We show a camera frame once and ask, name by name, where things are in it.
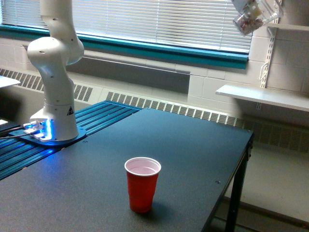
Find black table leg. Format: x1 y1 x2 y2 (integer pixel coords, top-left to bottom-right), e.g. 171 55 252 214
225 139 253 232

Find white upper wall shelf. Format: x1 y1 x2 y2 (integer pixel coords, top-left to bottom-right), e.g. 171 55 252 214
266 23 309 31

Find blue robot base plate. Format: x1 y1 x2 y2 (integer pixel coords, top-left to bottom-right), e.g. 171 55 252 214
18 126 86 147

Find white slotted shelf standard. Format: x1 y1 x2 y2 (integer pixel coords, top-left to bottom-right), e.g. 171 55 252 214
260 0 283 88

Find baseboard radiator with vents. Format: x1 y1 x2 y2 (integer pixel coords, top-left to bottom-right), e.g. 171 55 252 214
0 68 309 153

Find white wall shelf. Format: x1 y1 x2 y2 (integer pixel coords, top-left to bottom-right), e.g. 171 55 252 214
266 23 309 31
216 84 309 112

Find clear plastic cup with candies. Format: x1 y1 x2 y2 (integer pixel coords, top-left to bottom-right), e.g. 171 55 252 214
232 0 283 36

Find black cables at robot base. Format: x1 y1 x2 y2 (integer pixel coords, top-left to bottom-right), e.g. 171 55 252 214
0 124 31 140

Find teal window sill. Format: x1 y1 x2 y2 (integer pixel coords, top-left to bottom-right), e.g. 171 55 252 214
0 24 249 70

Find white lower wall shelf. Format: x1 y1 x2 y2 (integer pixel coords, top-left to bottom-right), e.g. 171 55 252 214
216 84 309 112

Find white window blinds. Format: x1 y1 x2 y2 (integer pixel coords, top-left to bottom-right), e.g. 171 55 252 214
0 0 253 54

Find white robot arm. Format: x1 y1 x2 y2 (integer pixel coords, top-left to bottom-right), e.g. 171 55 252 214
27 0 84 142

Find blue slotted aluminium rail bed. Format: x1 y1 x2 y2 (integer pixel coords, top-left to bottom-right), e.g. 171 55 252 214
0 101 141 179

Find white tabletop at left edge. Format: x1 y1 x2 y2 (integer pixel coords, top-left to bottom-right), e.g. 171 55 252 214
0 76 20 88

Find red plastic cup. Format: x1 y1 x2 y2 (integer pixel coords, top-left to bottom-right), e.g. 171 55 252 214
124 157 161 213

